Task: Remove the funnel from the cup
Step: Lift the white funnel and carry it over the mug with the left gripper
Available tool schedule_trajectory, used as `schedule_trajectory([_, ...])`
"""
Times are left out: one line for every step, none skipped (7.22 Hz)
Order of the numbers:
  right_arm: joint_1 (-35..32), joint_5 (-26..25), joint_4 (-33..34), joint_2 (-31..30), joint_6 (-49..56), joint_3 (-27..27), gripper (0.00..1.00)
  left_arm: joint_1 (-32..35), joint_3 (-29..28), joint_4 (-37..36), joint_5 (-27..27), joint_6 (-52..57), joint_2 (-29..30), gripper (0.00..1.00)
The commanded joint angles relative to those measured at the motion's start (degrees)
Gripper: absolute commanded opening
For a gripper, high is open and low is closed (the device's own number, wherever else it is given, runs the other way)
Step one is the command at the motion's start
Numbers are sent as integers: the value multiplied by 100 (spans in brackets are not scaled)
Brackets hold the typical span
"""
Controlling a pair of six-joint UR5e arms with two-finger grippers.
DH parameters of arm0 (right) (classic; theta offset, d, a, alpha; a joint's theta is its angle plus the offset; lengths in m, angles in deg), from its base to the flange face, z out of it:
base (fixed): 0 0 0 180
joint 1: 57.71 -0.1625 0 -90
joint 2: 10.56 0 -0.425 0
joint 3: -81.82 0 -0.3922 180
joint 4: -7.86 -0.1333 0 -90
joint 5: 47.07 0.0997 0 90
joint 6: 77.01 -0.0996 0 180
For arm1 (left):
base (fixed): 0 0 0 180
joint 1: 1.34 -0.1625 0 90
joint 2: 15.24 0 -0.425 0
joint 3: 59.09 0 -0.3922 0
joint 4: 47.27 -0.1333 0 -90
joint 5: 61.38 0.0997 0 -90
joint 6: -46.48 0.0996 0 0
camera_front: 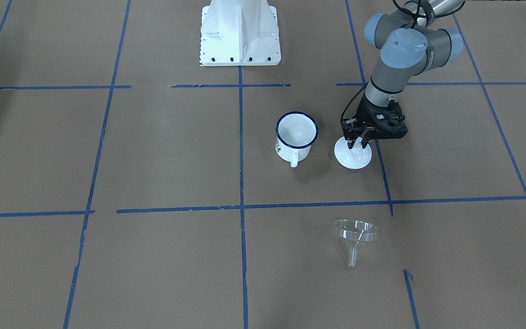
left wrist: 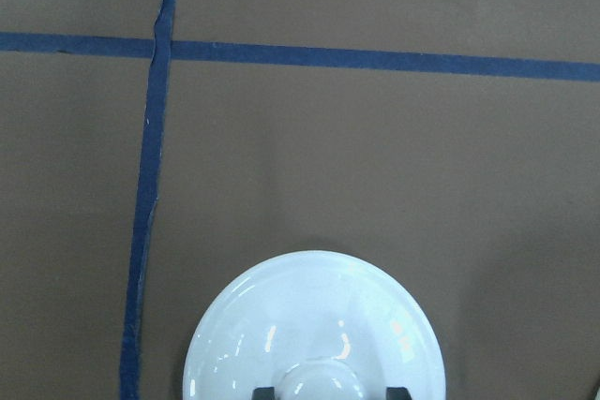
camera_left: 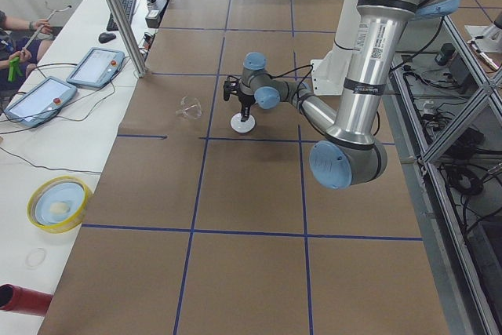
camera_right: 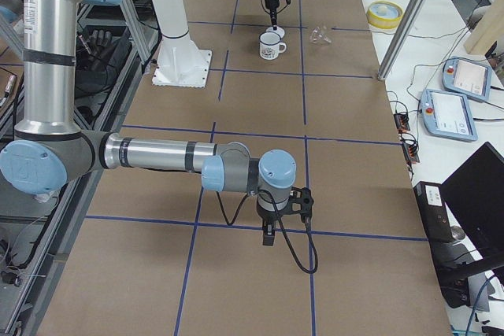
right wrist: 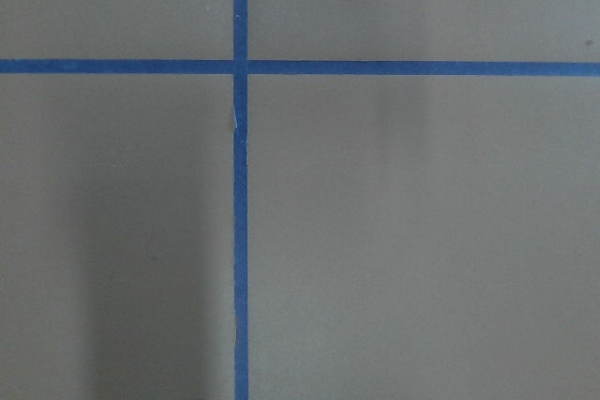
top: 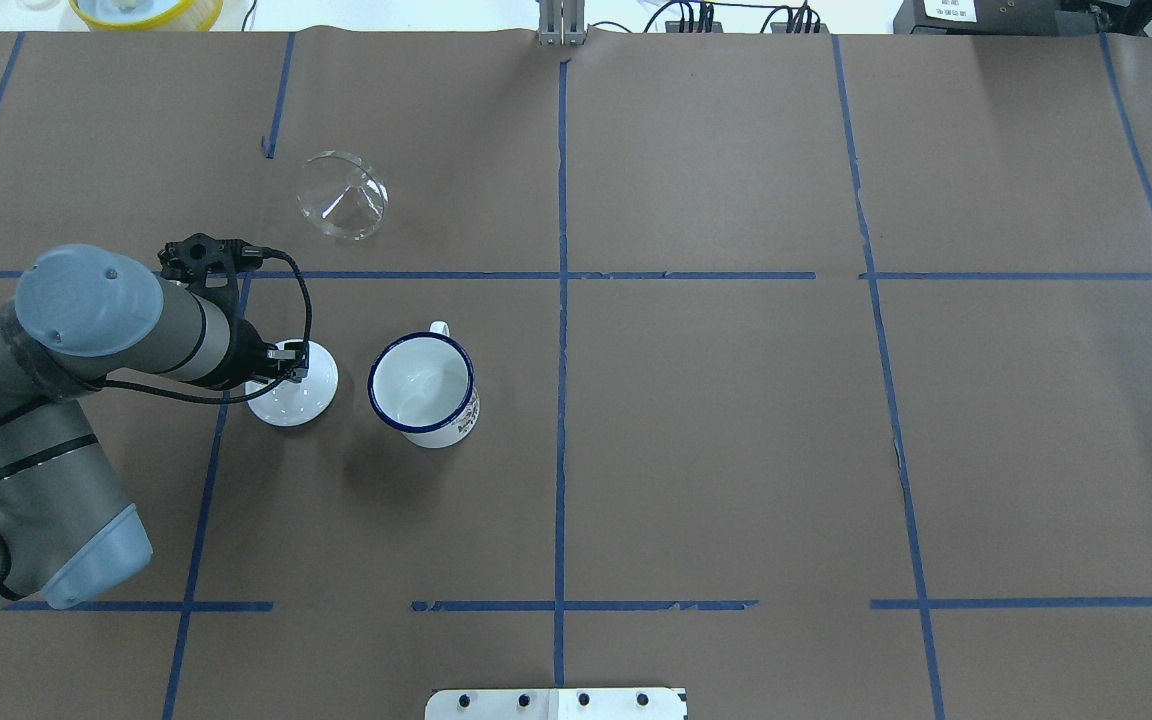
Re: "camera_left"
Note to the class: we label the aluminium side frame rail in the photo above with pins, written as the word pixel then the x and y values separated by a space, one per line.
pixel 444 104

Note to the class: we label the yellow tape roll with bowl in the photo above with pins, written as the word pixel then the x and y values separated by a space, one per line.
pixel 59 205

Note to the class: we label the seated person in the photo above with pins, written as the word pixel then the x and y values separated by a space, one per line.
pixel 11 48

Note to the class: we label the black computer mouse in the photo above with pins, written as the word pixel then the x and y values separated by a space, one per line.
pixel 106 37

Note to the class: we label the far blue teach pendant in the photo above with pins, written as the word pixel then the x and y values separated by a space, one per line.
pixel 97 68

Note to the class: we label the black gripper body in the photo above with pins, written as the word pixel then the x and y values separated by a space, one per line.
pixel 245 101

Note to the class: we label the blue teach pendant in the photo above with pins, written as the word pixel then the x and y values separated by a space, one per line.
pixel 97 68
pixel 41 103

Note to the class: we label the clear glass funnel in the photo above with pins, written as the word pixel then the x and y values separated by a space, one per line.
pixel 190 108

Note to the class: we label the aluminium frame post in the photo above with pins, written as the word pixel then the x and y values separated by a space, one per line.
pixel 127 37

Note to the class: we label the near blue teach pendant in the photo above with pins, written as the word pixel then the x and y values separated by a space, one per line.
pixel 41 103

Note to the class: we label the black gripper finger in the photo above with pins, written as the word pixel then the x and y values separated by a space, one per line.
pixel 241 113
pixel 248 113

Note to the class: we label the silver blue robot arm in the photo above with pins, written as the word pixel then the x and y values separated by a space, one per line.
pixel 349 153

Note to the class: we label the white round mug lid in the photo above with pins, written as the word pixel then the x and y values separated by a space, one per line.
pixel 240 126

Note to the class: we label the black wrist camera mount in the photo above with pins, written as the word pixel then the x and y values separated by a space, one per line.
pixel 230 87

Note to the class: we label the red cylinder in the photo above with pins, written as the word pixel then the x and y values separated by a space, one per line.
pixel 24 301

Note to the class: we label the black keyboard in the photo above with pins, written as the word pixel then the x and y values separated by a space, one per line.
pixel 128 7

